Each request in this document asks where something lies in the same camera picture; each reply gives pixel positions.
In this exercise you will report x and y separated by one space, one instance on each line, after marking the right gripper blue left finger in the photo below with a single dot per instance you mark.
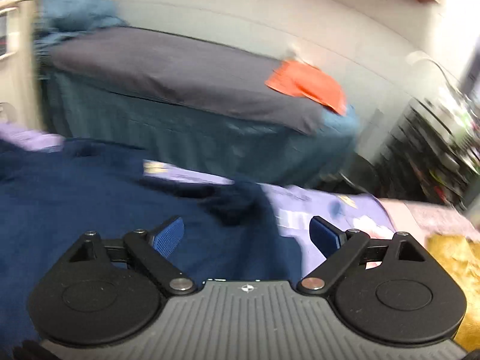
148 253

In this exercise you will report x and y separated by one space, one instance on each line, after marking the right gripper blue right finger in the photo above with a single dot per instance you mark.
342 251

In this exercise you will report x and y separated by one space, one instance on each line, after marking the navy blue padded jacket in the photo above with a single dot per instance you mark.
49 199

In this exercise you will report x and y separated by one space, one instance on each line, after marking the purple floral bed sheet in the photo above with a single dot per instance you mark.
294 207

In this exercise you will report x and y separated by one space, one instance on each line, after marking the pink patterned cloth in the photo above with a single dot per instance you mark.
422 220

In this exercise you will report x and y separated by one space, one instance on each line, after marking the yellow blanket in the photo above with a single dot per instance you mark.
460 258

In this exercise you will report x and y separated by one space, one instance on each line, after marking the black storage rack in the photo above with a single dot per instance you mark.
421 161

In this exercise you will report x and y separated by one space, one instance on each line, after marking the teal bed skirt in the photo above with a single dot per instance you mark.
74 106

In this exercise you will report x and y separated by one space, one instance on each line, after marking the orange cloth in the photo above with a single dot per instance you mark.
302 80

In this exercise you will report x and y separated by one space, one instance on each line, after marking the white machine with control panel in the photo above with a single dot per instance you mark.
19 82

